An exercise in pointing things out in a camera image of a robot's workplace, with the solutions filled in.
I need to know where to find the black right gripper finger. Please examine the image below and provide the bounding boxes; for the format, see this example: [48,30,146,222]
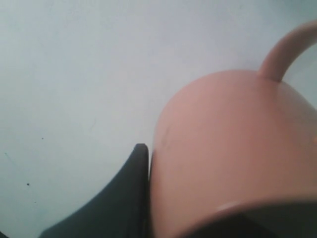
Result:
[40,143,149,238]

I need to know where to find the pink ceramic mug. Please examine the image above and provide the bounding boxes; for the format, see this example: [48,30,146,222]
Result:
[150,21,317,238]

